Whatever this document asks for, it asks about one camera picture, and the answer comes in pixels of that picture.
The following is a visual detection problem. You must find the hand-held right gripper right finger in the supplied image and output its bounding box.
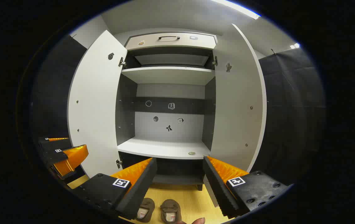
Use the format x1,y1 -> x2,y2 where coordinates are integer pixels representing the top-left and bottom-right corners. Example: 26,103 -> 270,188
203,156 -> 293,219

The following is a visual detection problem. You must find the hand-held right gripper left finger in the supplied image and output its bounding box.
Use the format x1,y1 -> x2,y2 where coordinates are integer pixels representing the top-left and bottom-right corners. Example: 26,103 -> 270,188
72,157 -> 158,220

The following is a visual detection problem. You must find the brown fuzzy shoe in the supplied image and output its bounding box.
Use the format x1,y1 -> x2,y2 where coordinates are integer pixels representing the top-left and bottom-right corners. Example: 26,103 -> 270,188
135,198 -> 155,223
160,199 -> 182,224

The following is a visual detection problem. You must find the white cabinet door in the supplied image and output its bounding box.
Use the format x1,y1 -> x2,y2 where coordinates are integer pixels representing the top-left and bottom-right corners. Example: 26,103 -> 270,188
210,23 -> 267,173
68,30 -> 128,178

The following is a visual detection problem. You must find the white shoe cabinet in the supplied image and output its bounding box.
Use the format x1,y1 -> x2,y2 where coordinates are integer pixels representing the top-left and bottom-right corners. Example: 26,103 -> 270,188
68,23 -> 267,191

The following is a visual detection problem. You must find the white thick cabinet shelf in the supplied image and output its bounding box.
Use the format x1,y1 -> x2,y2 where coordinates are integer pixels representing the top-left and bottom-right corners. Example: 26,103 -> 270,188
117,137 -> 211,160

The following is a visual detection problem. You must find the white thin cabinet shelf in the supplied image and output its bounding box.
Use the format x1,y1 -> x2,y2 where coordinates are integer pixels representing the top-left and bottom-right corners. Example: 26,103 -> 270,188
121,67 -> 216,86

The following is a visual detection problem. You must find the beige cabinet drawer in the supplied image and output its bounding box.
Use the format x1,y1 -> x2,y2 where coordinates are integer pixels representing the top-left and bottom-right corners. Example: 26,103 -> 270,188
125,32 -> 217,51

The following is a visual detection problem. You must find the black backdrop cloth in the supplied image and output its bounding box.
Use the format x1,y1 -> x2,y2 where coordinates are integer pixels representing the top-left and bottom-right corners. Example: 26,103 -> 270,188
30,36 -> 87,150
252,48 -> 325,187

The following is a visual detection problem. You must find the long ceiling light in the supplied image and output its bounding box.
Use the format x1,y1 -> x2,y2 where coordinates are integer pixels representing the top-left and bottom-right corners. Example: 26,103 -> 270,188
212,0 -> 261,20

